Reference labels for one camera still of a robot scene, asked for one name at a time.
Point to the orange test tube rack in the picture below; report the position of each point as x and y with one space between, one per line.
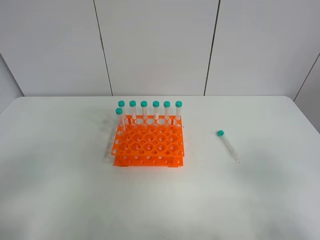
148 142

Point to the teal-capped test tube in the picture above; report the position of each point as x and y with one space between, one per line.
222 136

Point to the rack tube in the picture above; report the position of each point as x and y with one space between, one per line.
121 104
144 105
156 105
133 108
178 105
121 116
166 105

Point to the rack tube front left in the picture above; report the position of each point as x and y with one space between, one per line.
121 116

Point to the rack tube far left back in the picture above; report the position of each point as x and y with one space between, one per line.
121 104

